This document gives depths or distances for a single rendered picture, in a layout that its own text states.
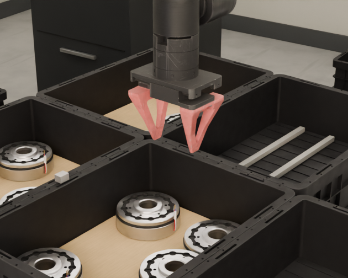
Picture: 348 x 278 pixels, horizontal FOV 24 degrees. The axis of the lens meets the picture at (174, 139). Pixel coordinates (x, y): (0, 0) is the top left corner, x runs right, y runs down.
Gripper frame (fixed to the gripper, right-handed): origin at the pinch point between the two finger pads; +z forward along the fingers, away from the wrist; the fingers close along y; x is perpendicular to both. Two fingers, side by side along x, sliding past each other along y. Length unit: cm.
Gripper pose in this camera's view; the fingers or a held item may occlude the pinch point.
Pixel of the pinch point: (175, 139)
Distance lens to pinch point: 105.3
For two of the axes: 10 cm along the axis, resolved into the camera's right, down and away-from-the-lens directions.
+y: -7.8, -2.7, 5.7
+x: -6.3, 3.2, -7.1
